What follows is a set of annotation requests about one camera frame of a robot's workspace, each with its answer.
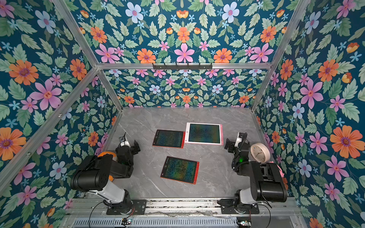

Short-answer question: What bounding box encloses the pink white writing tablet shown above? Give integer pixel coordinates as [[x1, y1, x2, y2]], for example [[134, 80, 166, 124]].
[[185, 123, 220, 145]]

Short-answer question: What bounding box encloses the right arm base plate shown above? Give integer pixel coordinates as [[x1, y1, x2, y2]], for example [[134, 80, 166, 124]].
[[217, 199, 259, 215]]

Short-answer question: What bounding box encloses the cream round clock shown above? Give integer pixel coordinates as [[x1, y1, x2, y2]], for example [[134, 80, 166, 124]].
[[250, 142, 271, 163]]

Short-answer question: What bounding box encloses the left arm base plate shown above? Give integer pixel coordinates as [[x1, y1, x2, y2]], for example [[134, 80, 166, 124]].
[[106, 199, 147, 216]]

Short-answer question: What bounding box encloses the pink alarm clock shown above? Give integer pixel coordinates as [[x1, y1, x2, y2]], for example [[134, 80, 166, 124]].
[[277, 165, 285, 179]]

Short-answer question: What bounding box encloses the aluminium mounting rail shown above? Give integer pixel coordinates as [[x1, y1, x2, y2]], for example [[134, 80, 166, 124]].
[[66, 197, 302, 217]]

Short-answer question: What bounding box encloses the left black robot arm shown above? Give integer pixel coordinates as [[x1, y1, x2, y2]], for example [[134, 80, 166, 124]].
[[70, 140, 141, 211]]

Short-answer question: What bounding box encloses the red writing tablet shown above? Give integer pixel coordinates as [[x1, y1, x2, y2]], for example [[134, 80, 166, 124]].
[[160, 156, 200, 185], [153, 129, 183, 148]]

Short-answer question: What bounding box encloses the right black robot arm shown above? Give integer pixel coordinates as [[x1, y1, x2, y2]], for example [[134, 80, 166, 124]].
[[224, 134, 288, 208]]

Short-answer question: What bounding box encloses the red stylus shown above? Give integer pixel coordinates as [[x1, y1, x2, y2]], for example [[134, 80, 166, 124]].
[[181, 132, 186, 149]]

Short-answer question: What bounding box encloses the black hook rack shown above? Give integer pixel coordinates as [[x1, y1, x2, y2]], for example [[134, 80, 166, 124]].
[[152, 63, 213, 70]]

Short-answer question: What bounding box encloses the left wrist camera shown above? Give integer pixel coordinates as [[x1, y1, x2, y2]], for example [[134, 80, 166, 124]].
[[119, 136, 131, 147]]

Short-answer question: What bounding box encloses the pink stylus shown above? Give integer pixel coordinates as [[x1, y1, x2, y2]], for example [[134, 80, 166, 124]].
[[220, 124, 224, 145]]

